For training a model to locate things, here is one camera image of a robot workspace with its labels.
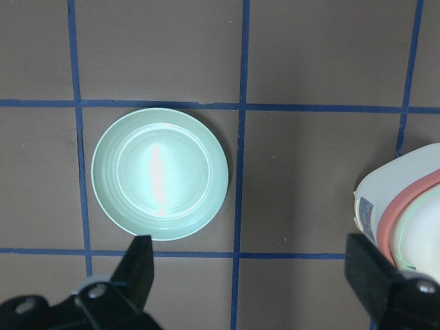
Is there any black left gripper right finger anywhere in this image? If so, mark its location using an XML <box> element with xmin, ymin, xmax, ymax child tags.
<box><xmin>344</xmin><ymin>232</ymin><xmax>440</xmax><ymax>330</ymax></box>

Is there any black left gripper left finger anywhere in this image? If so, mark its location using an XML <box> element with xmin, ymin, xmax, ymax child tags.
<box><xmin>70</xmin><ymin>234</ymin><xmax>155</xmax><ymax>316</ymax></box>

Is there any white rice cooker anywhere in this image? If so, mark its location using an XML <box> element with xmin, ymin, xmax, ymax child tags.
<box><xmin>353</xmin><ymin>143</ymin><xmax>439</xmax><ymax>281</ymax></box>

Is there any mint green plate far side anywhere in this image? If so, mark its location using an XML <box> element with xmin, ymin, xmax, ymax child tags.
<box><xmin>91</xmin><ymin>108</ymin><xmax>229</xmax><ymax>241</ymax></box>

